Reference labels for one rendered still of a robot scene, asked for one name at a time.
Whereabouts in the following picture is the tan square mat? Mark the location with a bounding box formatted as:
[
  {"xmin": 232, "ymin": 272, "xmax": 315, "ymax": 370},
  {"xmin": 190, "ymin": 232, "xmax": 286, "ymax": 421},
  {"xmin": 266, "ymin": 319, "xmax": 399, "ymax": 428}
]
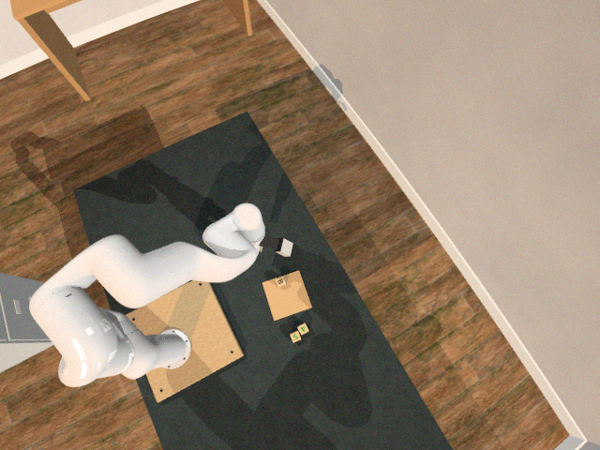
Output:
[{"xmin": 262, "ymin": 270, "xmax": 312, "ymax": 321}]

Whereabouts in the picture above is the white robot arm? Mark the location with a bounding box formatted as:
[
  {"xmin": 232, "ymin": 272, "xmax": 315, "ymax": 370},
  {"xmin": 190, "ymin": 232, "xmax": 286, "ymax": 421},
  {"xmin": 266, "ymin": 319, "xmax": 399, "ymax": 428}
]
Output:
[{"xmin": 29, "ymin": 202, "xmax": 293, "ymax": 387}]

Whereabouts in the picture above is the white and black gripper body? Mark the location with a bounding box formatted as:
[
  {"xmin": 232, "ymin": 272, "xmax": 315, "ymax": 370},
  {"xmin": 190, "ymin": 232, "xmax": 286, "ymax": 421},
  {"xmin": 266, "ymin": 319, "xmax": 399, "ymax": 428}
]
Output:
[{"xmin": 253, "ymin": 239, "xmax": 263, "ymax": 256}]

